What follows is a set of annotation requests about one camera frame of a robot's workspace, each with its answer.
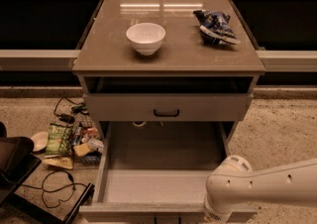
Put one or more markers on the grey drawer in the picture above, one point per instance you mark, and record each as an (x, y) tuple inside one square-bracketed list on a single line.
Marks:
[(155, 174), (169, 98)]

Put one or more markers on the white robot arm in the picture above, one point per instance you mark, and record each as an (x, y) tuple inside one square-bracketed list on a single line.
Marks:
[(234, 182)]

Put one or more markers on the grey top drawer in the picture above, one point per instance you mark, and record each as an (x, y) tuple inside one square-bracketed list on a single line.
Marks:
[(169, 98)]

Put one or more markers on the grey drawer cabinet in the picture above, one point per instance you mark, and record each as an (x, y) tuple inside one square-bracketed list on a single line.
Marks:
[(107, 52)]

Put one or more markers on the yellow snack bag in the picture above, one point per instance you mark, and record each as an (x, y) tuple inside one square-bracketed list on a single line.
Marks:
[(60, 162)]

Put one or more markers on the green chip bag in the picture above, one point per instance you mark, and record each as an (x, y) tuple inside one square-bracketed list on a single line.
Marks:
[(58, 140)]

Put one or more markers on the blue chip bag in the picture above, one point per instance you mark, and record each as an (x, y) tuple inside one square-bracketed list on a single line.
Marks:
[(214, 27)]

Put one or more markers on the white bowl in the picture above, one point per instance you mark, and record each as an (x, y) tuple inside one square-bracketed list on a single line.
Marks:
[(146, 38)]

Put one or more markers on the white plate on floor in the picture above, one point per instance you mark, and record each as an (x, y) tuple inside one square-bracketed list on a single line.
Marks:
[(40, 140)]

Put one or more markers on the wire basket of snacks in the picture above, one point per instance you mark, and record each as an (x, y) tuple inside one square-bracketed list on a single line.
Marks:
[(86, 143)]

